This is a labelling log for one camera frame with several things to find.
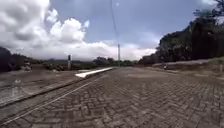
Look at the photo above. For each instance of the utility pole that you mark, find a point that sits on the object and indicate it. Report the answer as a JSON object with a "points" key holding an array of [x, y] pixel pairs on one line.
{"points": [[118, 55]]}

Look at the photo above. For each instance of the row of distant trees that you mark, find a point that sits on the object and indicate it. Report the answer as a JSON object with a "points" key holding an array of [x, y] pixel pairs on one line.
{"points": [[100, 61]]}

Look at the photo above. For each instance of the kerb with white painted sections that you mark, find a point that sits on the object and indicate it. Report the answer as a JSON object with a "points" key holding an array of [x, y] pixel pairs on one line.
{"points": [[93, 72]]}

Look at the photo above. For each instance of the grey-brown brick paver road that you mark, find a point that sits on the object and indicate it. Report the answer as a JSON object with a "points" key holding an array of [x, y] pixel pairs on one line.
{"points": [[140, 100]]}

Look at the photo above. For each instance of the bare earth bank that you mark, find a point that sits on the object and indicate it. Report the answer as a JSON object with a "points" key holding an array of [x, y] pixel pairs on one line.
{"points": [[200, 65]]}

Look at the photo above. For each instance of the brick paved side strip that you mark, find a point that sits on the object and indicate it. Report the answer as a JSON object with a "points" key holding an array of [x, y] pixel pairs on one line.
{"points": [[26, 83]]}

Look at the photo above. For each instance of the row of tall dark trees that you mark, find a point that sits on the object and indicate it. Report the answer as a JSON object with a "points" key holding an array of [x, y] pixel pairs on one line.
{"points": [[200, 40]]}

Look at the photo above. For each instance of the short post with sign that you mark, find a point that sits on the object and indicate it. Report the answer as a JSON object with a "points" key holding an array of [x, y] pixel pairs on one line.
{"points": [[69, 63]]}

